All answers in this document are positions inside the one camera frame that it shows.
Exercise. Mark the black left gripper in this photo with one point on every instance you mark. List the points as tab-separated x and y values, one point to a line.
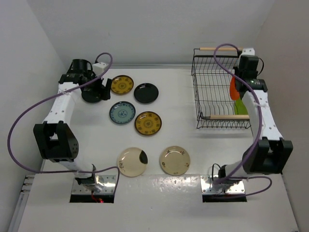
105	92

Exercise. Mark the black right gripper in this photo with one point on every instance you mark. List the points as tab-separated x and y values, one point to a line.
236	71

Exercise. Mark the orange plate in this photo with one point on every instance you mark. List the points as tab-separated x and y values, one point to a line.
234	94

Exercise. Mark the lime green plate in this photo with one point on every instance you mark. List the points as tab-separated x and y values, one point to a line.
240	108

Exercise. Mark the yellow patterned plate front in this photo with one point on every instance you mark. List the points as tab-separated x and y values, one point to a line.
148	123

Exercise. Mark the yellow patterned plate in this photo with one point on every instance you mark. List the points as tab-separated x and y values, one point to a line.
122	84
148	123

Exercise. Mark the cream plate with black patch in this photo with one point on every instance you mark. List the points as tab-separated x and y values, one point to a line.
132	162

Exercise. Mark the cream floral plate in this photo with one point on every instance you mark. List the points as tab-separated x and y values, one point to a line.
175	160

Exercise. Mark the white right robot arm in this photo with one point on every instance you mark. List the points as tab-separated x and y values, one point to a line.
270	151

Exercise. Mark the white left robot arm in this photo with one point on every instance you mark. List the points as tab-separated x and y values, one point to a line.
55	139

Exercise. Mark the glossy black plate left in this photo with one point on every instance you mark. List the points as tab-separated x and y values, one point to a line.
91	96

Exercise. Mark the glossy black plate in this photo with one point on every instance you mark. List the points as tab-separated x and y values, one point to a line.
146	93
91	96

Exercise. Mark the yellow patterned plate rear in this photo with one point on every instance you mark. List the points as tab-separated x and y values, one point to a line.
122	84

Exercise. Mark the blue floral plate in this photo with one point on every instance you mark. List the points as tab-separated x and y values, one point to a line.
122	112

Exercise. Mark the glossy black plate right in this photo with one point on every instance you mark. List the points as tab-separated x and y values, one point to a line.
146	93

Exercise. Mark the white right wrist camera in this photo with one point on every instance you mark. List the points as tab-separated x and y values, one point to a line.
248	52

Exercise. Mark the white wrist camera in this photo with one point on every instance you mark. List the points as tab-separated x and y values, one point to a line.
248	52
99	68

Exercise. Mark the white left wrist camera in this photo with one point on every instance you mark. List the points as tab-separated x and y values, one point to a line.
99	68

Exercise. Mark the black wire dish rack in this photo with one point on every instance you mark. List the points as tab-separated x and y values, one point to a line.
214	107

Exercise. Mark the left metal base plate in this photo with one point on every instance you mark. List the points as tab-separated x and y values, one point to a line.
98	184

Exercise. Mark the metal base plate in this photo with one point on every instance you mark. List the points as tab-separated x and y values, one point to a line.
98	184
209	186

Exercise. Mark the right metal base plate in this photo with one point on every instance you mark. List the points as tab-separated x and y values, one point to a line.
209	186

